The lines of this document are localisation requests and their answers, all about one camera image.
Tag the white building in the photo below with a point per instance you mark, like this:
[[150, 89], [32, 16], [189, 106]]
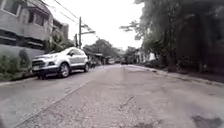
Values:
[[144, 56]]

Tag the grey wall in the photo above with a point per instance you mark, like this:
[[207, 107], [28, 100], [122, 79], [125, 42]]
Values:
[[13, 50]]

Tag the silver car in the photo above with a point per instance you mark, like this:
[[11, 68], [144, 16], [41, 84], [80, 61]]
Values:
[[63, 61]]

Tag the green bushes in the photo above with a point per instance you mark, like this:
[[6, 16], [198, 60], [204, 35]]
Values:
[[11, 66]]

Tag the distant trees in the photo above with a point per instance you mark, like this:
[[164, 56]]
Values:
[[101, 46]]

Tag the utility pole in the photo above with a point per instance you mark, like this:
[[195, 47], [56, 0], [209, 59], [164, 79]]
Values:
[[80, 31]]

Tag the grey concrete road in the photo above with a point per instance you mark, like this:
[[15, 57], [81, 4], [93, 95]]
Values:
[[116, 100]]

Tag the grey building with balconies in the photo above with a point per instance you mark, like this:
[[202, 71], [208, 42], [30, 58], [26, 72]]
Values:
[[25, 23]]

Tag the concrete kerb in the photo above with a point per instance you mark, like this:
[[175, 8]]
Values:
[[180, 76]]

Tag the row of dark trees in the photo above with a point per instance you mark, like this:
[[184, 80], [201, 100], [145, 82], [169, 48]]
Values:
[[186, 33]]

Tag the roadside shelter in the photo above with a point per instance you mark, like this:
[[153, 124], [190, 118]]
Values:
[[96, 57]]

